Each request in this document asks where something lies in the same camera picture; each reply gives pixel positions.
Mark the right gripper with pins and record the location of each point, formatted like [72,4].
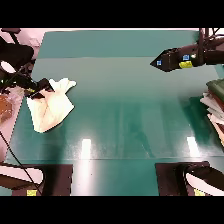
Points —
[170,60]

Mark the cream shirt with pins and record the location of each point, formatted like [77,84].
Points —
[50,106]

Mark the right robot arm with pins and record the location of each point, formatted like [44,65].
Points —
[213,55]

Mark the black office chair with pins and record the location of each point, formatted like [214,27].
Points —
[16,53]

